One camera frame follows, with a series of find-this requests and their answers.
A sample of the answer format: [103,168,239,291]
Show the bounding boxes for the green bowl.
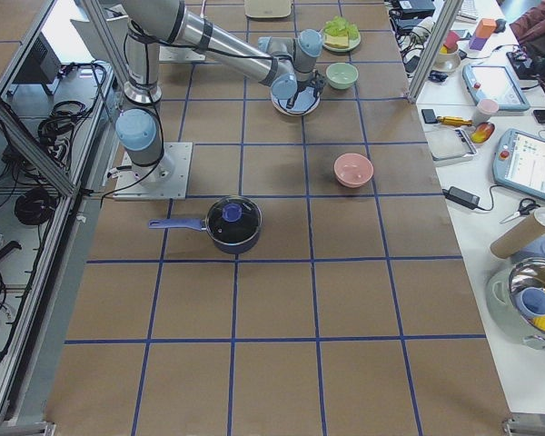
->
[325,63,359,90]

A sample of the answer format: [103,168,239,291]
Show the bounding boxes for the far teach pendant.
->
[461,64,530,112]

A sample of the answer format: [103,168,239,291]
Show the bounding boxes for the steel mixing bowl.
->
[508,258,545,351]

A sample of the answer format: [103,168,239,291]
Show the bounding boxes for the cardboard tube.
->
[490,207,545,259]

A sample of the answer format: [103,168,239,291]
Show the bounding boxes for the toy mango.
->
[470,122,495,144]

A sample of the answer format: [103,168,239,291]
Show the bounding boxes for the teach pendant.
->
[492,129,545,201]
[461,64,530,112]

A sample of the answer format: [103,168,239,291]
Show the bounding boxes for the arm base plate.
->
[112,142,193,201]
[159,45,205,64]

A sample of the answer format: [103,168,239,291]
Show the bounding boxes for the near teach pendant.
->
[492,129,545,201]

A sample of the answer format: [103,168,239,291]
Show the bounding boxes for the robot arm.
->
[84,1,325,116]

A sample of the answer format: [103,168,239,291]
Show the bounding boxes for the grey pot with handles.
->
[485,269,526,343]

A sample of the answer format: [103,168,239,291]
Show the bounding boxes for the pink bowl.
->
[333,153,374,188]

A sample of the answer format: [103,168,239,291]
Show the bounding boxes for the black power adapter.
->
[442,186,480,210]

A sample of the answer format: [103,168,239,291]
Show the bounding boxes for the aluminium frame post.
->
[407,0,461,104]

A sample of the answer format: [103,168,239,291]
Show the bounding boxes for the white cup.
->
[471,98,500,127]

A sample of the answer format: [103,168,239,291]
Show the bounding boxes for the blue cup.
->
[515,287,545,318]

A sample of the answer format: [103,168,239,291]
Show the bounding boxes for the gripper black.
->
[286,71,326,111]

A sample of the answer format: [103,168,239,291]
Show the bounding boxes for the blue plate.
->
[272,88,320,114]

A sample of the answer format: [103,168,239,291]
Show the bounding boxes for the scissors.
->
[500,197,540,224]

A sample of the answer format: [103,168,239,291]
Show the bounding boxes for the green plate with food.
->
[322,16,361,50]

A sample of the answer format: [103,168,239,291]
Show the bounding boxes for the lettuce leaf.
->
[323,16,360,40]

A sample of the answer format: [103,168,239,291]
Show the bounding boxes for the white bowl with fruit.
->
[432,30,461,73]

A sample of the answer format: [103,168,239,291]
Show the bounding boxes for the coloured toy blocks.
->
[468,18,497,51]

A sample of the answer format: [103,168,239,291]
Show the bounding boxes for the kitchen scale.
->
[425,128,478,165]

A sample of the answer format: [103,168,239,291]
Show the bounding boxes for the yellow screwdriver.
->
[437,116,473,127]

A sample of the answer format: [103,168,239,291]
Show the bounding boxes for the blue saucepan with lid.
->
[148,195,263,254]

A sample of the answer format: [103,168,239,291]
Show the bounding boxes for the bread slice on plate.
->
[324,34,349,50]

